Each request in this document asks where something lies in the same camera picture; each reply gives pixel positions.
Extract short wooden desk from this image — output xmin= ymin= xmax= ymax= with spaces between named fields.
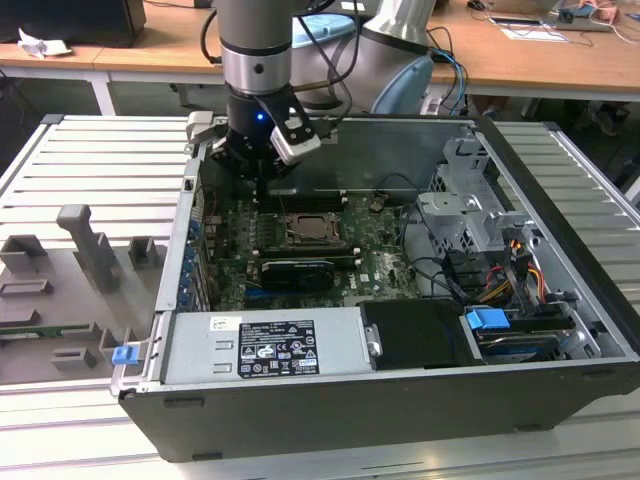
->
xmin=0 ymin=29 xmax=151 ymax=117

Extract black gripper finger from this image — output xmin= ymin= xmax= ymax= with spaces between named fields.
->
xmin=208 ymin=133 xmax=263 ymax=203
xmin=260 ymin=163 xmax=282 ymax=202

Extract black open PC case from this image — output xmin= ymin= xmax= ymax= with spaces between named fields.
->
xmin=108 ymin=110 xmax=640 ymax=464

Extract grey case handle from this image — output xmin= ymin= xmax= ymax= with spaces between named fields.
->
xmin=185 ymin=110 xmax=217 ymax=147

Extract crumpled white paper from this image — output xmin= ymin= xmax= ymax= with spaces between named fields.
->
xmin=17 ymin=27 xmax=74 ymax=61

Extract long wooden desk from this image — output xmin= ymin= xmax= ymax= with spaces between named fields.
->
xmin=93 ymin=0 xmax=640 ymax=104

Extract blue expansion slot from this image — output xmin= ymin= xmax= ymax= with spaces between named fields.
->
xmin=243 ymin=285 xmax=281 ymax=302

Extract black graphics card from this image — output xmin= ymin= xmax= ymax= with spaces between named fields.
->
xmin=259 ymin=257 xmax=337 ymax=295

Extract green RAM stick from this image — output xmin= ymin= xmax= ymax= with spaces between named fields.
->
xmin=0 ymin=323 xmax=94 ymax=338

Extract CPU socket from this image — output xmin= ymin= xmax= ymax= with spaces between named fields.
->
xmin=283 ymin=210 xmax=347 ymax=250

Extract blue cables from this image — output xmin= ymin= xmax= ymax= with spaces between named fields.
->
xmin=433 ymin=47 xmax=472 ymax=119

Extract black rating label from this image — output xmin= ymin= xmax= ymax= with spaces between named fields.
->
xmin=238 ymin=320 xmax=321 ymax=377

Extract silver power supply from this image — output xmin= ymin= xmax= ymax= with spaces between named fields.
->
xmin=162 ymin=307 xmax=377 ymax=386

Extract white sticker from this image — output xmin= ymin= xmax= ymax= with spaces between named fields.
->
xmin=208 ymin=315 xmax=243 ymax=334

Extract hard disk in blue carrier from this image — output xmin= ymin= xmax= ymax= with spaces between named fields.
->
xmin=463 ymin=307 xmax=564 ymax=365

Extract black plastic shroud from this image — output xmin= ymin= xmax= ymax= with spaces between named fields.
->
xmin=358 ymin=298 xmax=484 ymax=372

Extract black wires in case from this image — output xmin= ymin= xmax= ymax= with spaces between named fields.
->
xmin=398 ymin=203 xmax=474 ymax=304

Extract black box on desk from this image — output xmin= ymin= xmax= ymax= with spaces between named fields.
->
xmin=0 ymin=0 xmax=148 ymax=49

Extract black RAM slot bank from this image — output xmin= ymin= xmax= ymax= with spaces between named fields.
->
xmin=255 ymin=243 xmax=363 ymax=262
xmin=255 ymin=190 xmax=349 ymax=215

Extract orange yellow red wires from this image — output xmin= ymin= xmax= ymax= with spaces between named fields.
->
xmin=478 ymin=238 xmax=547 ymax=307

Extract blue case latch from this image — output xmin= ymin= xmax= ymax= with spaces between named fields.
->
xmin=111 ymin=344 xmax=140 ymax=367

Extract grey parts rack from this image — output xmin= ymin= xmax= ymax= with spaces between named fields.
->
xmin=0 ymin=203 xmax=169 ymax=386

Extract white cable connector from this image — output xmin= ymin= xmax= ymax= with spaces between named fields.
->
xmin=418 ymin=92 xmax=444 ymax=117

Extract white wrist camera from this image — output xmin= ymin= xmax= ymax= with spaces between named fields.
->
xmin=269 ymin=118 xmax=323 ymax=166

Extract white paper sheet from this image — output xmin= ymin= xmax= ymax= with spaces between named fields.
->
xmin=500 ymin=26 xmax=569 ymax=44

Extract silver metal drive cage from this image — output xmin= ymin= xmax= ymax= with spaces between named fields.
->
xmin=414 ymin=137 xmax=532 ymax=257

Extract green motherboard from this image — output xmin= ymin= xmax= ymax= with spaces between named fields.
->
xmin=199 ymin=192 xmax=427 ymax=309

